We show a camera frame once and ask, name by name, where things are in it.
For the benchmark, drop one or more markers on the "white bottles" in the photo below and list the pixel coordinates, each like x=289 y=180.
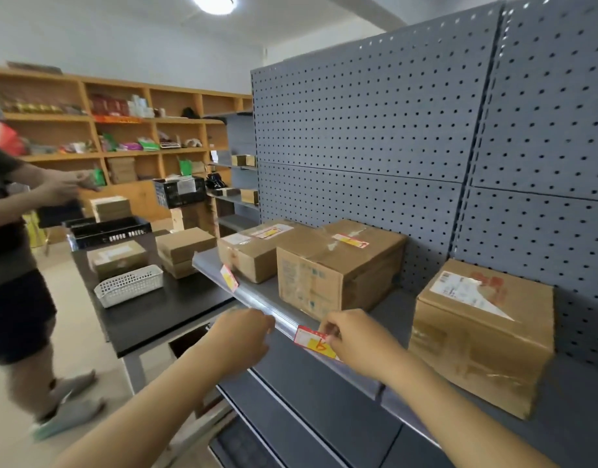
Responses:
x=142 y=107

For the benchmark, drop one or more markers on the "yellow bag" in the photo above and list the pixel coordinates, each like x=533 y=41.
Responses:
x=36 y=231

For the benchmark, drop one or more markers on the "cardboard box handwritten white sticker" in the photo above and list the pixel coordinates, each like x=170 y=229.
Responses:
x=250 y=263

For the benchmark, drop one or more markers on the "plain brown carton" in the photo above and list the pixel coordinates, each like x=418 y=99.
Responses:
x=111 y=209

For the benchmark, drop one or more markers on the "black plastic crate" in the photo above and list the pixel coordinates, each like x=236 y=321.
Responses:
x=109 y=233

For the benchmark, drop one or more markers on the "person's left hand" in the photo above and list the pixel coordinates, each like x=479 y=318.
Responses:
x=240 y=341

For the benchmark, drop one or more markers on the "person's right forearm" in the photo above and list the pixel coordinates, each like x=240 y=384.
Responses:
x=450 y=424

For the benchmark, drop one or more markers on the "red packets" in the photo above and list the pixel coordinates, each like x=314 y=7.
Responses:
x=109 y=106

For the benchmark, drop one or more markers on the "black table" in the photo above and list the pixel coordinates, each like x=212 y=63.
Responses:
x=157 y=316

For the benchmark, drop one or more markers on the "low tan box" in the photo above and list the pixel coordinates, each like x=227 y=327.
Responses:
x=228 y=192

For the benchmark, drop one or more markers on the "cardboard box red print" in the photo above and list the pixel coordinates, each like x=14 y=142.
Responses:
x=474 y=365

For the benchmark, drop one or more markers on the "round ceiling lamp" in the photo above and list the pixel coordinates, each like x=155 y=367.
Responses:
x=213 y=3

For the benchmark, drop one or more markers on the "person's right hand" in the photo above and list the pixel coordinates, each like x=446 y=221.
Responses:
x=365 y=346

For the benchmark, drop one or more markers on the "wide tan box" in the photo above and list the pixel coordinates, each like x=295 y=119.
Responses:
x=250 y=196

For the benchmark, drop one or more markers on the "white plastic basket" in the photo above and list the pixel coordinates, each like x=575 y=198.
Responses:
x=128 y=287

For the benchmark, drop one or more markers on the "black bag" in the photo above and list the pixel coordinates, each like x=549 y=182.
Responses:
x=215 y=182

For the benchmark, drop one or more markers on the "large cardboard box blue print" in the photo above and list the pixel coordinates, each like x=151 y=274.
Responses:
x=328 y=287

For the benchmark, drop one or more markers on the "black crate white sheet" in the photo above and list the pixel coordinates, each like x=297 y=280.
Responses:
x=167 y=194

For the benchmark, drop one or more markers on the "brown parcel white sticker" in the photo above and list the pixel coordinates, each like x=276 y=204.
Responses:
x=118 y=265

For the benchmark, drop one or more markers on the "green bag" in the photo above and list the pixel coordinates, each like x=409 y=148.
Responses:
x=185 y=168

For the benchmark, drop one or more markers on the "green packet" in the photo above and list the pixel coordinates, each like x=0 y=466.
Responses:
x=149 y=144

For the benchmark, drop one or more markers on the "person's left forearm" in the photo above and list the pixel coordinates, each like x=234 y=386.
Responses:
x=148 y=424

